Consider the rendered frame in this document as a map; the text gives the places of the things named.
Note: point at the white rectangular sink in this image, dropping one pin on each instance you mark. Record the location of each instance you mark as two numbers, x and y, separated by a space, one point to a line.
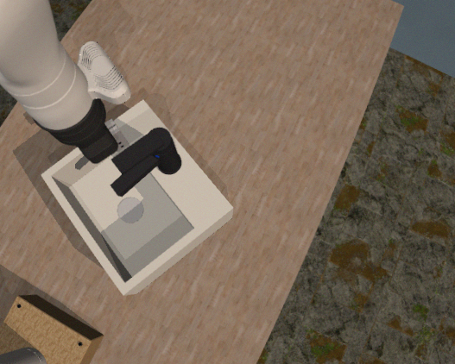
136 238

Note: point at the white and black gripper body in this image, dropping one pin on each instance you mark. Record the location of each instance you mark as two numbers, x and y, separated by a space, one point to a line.
77 119

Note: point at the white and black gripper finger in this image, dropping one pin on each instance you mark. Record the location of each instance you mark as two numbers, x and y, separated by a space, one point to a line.
109 124
117 134

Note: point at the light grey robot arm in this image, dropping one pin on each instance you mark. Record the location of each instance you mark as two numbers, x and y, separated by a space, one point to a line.
37 71

